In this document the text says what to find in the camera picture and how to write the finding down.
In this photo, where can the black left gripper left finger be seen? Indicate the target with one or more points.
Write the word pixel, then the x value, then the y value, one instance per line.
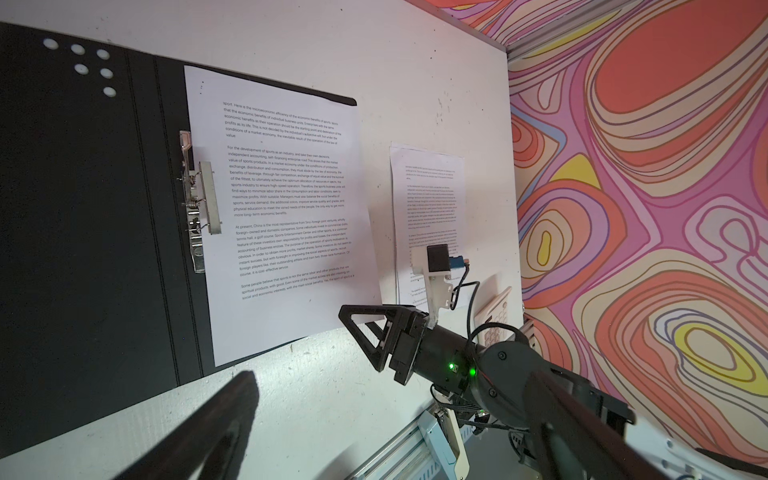
pixel 211 443

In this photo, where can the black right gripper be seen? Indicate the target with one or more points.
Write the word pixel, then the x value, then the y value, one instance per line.
pixel 401 337

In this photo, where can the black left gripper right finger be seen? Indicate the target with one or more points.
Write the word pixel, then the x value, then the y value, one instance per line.
pixel 570 442

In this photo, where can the white printed paper sheets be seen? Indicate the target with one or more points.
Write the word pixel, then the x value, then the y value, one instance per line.
pixel 429 208

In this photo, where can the teal clip folder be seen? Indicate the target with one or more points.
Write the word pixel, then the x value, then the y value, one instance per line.
pixel 103 301

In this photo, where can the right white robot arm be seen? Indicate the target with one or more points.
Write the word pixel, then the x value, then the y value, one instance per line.
pixel 494 401

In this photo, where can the pink white calculator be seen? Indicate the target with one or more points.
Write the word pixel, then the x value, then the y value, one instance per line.
pixel 495 311

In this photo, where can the light blue stapler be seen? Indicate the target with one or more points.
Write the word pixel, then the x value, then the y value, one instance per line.
pixel 442 435

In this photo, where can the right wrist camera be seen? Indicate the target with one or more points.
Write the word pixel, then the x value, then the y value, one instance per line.
pixel 443 277

